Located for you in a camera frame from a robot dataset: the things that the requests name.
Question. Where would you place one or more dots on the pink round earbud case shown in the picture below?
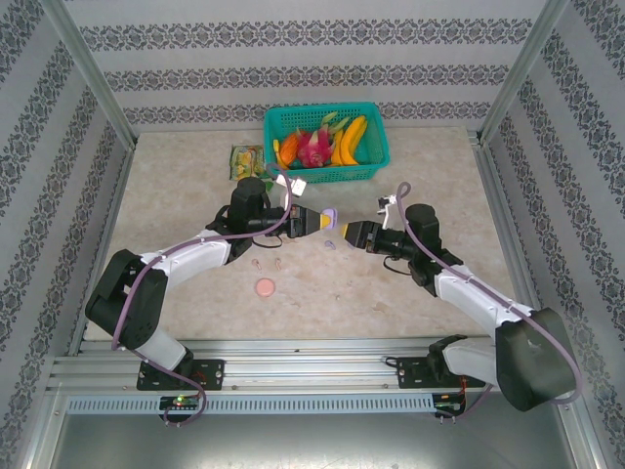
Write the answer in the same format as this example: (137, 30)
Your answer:
(265, 287)

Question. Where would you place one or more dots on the left green circuit board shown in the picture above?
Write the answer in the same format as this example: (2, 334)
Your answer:
(180, 403)

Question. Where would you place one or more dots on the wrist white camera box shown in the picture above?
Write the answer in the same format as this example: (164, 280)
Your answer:
(298, 185)
(388, 205)

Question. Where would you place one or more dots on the aluminium side rail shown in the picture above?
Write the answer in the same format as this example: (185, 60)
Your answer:
(117, 195)
(495, 195)

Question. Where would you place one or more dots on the purple round earbud case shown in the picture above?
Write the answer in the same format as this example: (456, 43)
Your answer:
(332, 211)

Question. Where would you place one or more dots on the teal plastic basket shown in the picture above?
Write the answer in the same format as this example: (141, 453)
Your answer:
(376, 146)

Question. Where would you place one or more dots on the orange oval fruit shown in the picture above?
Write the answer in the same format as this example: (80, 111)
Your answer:
(289, 148)

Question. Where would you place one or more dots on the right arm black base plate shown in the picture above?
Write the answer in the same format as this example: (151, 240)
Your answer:
(407, 376)

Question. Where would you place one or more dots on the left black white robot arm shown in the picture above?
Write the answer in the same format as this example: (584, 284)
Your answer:
(146, 303)

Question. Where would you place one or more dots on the aluminium mounting rail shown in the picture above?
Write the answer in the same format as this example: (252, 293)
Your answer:
(312, 366)

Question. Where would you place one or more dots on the yellow green snack packet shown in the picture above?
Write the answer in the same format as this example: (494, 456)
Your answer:
(246, 161)

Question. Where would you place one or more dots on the aluminium frame post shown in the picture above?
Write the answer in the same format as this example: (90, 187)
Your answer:
(90, 73)
(518, 73)

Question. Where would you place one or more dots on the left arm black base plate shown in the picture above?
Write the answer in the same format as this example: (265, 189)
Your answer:
(215, 373)

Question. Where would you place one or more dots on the pink dragon fruit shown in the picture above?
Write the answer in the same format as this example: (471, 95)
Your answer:
(312, 146)

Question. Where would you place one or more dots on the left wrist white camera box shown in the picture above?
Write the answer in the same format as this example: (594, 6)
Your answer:
(298, 185)

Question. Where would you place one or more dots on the small green snack packet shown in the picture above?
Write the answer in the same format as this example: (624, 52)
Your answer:
(269, 185)

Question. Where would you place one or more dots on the right green circuit board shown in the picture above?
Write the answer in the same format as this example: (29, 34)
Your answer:
(449, 404)

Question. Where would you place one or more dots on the yellow banana bunch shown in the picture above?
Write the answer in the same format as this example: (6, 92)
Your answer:
(352, 141)

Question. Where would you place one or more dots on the small yellow fruit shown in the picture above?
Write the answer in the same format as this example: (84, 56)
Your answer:
(276, 147)

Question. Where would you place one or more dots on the green circuit board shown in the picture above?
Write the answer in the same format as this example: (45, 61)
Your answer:
(180, 403)
(449, 404)

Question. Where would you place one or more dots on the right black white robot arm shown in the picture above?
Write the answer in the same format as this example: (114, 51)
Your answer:
(527, 361)

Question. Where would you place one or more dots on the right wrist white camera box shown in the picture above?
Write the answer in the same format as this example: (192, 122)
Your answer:
(388, 205)

